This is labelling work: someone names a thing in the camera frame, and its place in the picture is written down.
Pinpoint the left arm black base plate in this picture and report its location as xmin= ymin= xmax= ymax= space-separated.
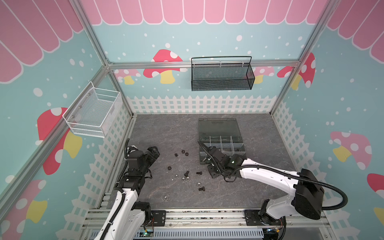
xmin=123 ymin=209 xmax=167 ymax=228

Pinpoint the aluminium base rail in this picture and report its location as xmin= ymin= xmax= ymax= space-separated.
xmin=80 ymin=208 xmax=331 ymax=230

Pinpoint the black wire mesh basket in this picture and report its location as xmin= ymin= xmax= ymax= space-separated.
xmin=191 ymin=56 xmax=256 ymax=92

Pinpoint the grey transparent organizer box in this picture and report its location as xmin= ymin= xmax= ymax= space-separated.
xmin=198 ymin=118 xmax=247 ymax=157

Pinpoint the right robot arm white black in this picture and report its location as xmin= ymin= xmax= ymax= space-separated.
xmin=198 ymin=141 xmax=348 ymax=225

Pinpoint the white wire mesh basket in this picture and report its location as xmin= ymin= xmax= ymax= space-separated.
xmin=63 ymin=82 xmax=123 ymax=138

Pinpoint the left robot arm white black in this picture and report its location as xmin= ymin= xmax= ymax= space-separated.
xmin=95 ymin=139 xmax=160 ymax=240

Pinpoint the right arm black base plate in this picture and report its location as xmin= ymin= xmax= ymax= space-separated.
xmin=244 ymin=210 xmax=283 ymax=226

